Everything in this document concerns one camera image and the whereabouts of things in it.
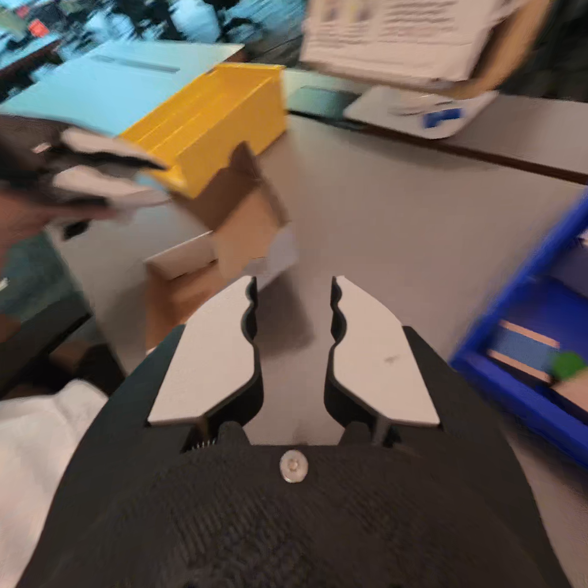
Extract person's left hand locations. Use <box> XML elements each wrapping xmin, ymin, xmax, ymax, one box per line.
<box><xmin>0</xmin><ymin>190</ymin><xmax>118</xmax><ymax>262</ymax></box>

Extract white shirt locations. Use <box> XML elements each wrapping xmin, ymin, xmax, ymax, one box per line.
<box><xmin>0</xmin><ymin>379</ymin><xmax>108</xmax><ymax>588</ymax></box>

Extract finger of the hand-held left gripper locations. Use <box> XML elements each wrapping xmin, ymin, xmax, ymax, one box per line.
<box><xmin>53</xmin><ymin>165</ymin><xmax>171</xmax><ymax>217</ymax></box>
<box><xmin>62</xmin><ymin>128</ymin><xmax>168</xmax><ymax>170</ymax></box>

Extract blue plastic bin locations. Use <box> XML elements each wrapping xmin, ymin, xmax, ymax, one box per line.
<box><xmin>449</xmin><ymin>190</ymin><xmax>588</xmax><ymax>469</ymax></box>

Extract printed instruction sheet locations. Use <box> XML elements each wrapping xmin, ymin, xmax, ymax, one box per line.
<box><xmin>301</xmin><ymin>0</ymin><xmax>511</xmax><ymax>83</ymax></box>

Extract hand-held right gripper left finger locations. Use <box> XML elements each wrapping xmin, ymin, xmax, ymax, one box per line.
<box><xmin>147</xmin><ymin>276</ymin><xmax>263</xmax><ymax>425</ymax></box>

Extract white cardboard mailer box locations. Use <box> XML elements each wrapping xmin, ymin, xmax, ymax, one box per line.
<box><xmin>145</xmin><ymin>140</ymin><xmax>299</xmax><ymax>354</ymax></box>

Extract yellow plastic bin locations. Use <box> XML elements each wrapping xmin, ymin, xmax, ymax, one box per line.
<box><xmin>119</xmin><ymin>62</ymin><xmax>288</xmax><ymax>199</ymax></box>

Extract blue tan wooden block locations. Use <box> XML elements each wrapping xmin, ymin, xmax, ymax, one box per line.
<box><xmin>487</xmin><ymin>319</ymin><xmax>561</xmax><ymax>384</ymax></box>

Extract green cube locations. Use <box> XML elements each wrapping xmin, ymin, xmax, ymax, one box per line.
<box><xmin>551</xmin><ymin>351</ymin><xmax>588</xmax><ymax>382</ymax></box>

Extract small blue plastic piece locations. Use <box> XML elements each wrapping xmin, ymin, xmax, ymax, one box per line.
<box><xmin>423</xmin><ymin>108</ymin><xmax>462</xmax><ymax>129</ymax></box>

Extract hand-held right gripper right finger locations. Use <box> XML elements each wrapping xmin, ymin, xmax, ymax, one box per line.
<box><xmin>325</xmin><ymin>276</ymin><xmax>441</xmax><ymax>428</ymax></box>

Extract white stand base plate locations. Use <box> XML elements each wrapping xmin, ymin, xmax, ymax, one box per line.
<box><xmin>345</xmin><ymin>85</ymin><xmax>499</xmax><ymax>139</ymax></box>

